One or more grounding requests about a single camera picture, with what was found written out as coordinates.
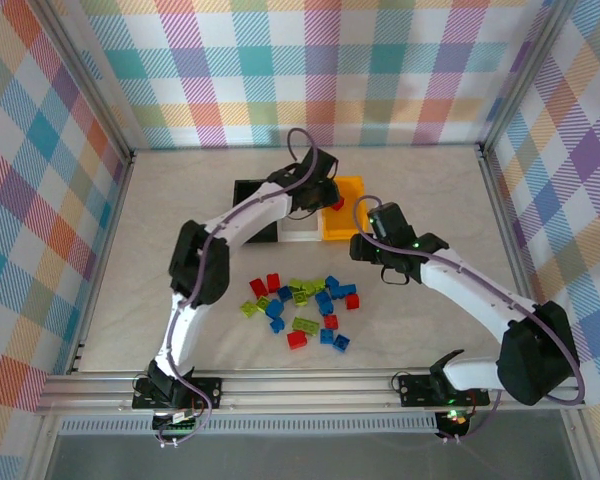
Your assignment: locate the yellow plastic bin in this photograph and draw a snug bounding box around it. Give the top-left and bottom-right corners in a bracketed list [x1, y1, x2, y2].
[319, 174, 367, 243]

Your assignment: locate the white plastic bin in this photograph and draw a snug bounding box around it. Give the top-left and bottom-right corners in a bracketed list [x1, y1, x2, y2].
[278, 212, 325, 243]

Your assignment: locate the black plastic bin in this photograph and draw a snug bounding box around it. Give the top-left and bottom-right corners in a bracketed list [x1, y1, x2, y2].
[232, 178, 281, 245]

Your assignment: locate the left gripper thin black wire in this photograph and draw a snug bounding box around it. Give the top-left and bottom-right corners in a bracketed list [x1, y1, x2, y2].
[287, 207, 326, 223]

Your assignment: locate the gripper thin black wire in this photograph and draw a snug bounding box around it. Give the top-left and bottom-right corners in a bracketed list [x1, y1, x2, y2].
[287, 207, 326, 223]
[379, 263, 412, 287]

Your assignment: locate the right gripper thin black wire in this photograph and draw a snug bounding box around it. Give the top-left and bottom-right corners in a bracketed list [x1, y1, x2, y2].
[379, 263, 412, 287]

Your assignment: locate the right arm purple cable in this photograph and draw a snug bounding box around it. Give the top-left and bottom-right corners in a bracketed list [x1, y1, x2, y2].
[353, 195, 586, 444]

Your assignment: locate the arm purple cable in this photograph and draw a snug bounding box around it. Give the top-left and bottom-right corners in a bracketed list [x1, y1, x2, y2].
[154, 128, 317, 449]
[353, 195, 586, 444]

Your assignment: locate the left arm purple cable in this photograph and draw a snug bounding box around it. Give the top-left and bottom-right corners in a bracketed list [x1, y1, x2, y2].
[154, 128, 317, 449]

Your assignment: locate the aluminium frame side rail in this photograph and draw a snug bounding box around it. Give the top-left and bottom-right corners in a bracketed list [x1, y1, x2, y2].
[67, 148, 139, 376]
[477, 144, 537, 307]

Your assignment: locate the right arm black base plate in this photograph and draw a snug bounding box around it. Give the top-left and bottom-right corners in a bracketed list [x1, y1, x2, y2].
[397, 373, 491, 407]

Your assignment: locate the wide aluminium base rail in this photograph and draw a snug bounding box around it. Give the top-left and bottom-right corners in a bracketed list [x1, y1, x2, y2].
[34, 367, 587, 417]

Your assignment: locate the grey slotted cable duct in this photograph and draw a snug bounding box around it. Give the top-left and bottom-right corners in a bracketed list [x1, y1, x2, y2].
[58, 417, 440, 437]

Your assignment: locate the aluminium frame post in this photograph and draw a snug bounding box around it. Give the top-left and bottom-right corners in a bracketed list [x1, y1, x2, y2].
[479, 0, 581, 156]
[38, 0, 137, 160]

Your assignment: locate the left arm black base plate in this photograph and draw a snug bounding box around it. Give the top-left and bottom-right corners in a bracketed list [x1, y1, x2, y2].
[132, 377, 224, 411]

